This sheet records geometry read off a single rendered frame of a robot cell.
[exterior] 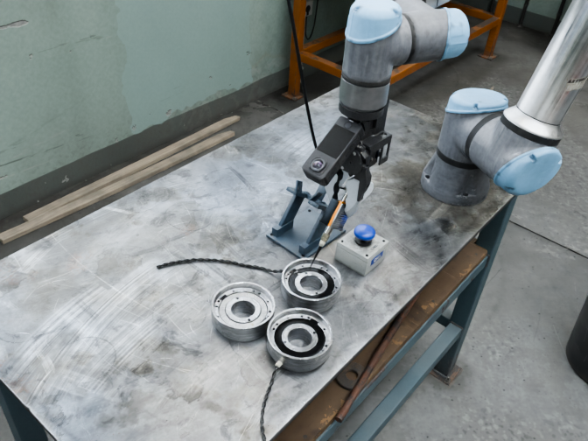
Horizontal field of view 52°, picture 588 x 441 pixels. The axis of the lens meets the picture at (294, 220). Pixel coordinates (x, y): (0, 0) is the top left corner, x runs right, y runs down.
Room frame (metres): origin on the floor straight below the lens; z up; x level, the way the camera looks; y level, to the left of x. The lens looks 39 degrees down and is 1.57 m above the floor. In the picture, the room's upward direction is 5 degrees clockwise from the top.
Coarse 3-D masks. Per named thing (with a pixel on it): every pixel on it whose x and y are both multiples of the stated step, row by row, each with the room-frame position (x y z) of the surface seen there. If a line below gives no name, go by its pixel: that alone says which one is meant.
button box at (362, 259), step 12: (348, 240) 0.85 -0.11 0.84; (372, 240) 0.86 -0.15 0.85; (384, 240) 0.86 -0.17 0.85; (336, 252) 0.85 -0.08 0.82; (348, 252) 0.83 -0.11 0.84; (360, 252) 0.82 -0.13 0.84; (372, 252) 0.82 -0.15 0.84; (384, 252) 0.85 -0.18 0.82; (348, 264) 0.83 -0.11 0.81; (360, 264) 0.81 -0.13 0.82; (372, 264) 0.82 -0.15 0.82
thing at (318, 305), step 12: (288, 264) 0.78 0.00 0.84; (300, 264) 0.79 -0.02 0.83; (312, 264) 0.80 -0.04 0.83; (324, 264) 0.79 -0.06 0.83; (288, 276) 0.76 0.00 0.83; (300, 276) 0.76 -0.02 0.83; (312, 276) 0.77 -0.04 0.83; (336, 276) 0.77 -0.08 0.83; (288, 288) 0.73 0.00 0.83; (300, 288) 0.73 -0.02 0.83; (324, 288) 0.74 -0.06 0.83; (288, 300) 0.71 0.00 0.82; (300, 300) 0.70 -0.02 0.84; (312, 300) 0.70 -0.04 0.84; (324, 300) 0.70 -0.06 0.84; (336, 300) 0.72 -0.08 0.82
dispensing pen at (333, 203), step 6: (342, 198) 0.84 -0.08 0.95; (330, 204) 0.83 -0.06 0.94; (336, 204) 0.82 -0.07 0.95; (330, 210) 0.82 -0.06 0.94; (324, 216) 0.82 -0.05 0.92; (330, 216) 0.81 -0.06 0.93; (324, 222) 0.81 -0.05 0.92; (330, 228) 0.81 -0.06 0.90; (324, 234) 0.81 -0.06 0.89; (330, 234) 0.81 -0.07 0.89; (324, 240) 0.80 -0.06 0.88; (318, 246) 0.80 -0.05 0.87; (318, 252) 0.80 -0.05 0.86
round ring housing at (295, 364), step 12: (288, 312) 0.67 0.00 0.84; (300, 312) 0.67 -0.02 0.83; (312, 312) 0.67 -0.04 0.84; (300, 324) 0.65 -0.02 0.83; (324, 324) 0.65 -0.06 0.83; (288, 336) 0.63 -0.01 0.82; (300, 336) 0.64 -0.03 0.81; (312, 336) 0.63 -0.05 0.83; (276, 348) 0.59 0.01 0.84; (300, 348) 0.60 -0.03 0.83; (324, 348) 0.61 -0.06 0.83; (276, 360) 0.58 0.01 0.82; (288, 360) 0.57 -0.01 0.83; (300, 360) 0.57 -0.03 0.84; (312, 360) 0.58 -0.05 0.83; (324, 360) 0.59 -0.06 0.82
